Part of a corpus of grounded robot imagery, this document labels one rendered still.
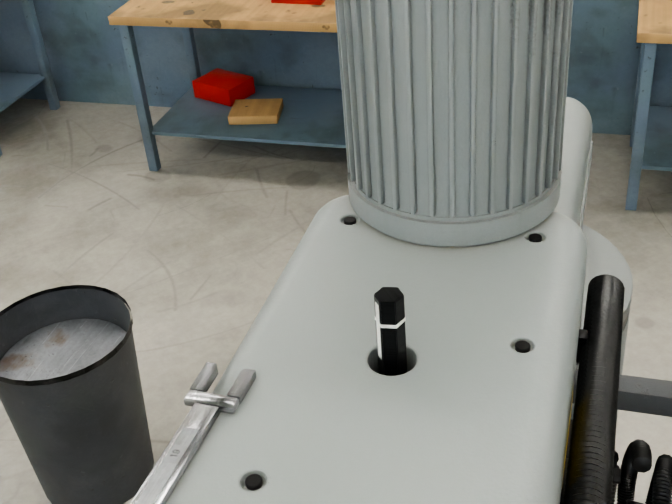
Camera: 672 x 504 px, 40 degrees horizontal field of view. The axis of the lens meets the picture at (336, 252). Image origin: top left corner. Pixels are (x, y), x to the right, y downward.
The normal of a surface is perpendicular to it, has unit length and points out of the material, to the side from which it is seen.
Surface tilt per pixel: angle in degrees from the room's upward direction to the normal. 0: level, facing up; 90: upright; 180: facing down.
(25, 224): 0
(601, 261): 0
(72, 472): 94
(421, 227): 90
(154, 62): 90
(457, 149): 90
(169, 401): 0
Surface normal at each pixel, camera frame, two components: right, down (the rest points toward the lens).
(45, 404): 0.05, 0.60
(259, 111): -0.07, -0.83
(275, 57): -0.28, 0.55
